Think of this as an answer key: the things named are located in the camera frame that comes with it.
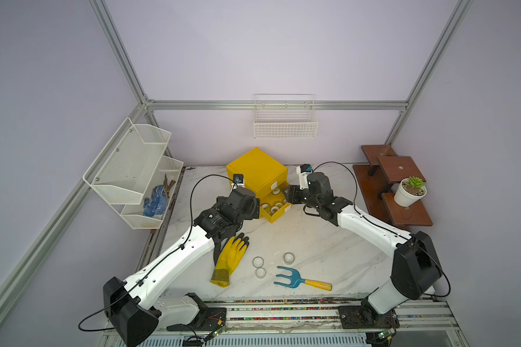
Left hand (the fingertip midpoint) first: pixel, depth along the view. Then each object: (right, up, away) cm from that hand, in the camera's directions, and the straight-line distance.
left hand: (240, 200), depth 76 cm
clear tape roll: (+19, -25, +12) cm, 33 cm away
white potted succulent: (+63, +3, +4) cm, 64 cm away
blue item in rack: (-36, -2, +12) cm, 38 cm away
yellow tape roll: (+13, +3, +17) cm, 22 cm away
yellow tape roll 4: (+9, -4, +17) cm, 19 cm away
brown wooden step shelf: (+67, +5, +22) cm, 71 cm away
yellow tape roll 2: (+15, -3, +16) cm, 22 cm away
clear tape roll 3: (+7, -29, +8) cm, 31 cm away
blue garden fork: (+21, -31, +6) cm, 38 cm away
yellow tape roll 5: (+11, -6, +14) cm, 19 cm away
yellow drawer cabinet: (+9, +9, +11) cm, 17 cm away
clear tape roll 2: (+6, -26, +11) cm, 28 cm away
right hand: (+18, +3, +9) cm, 20 cm away
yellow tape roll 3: (+13, -5, +14) cm, 20 cm away
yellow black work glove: (-7, -23, +12) cm, 27 cm away
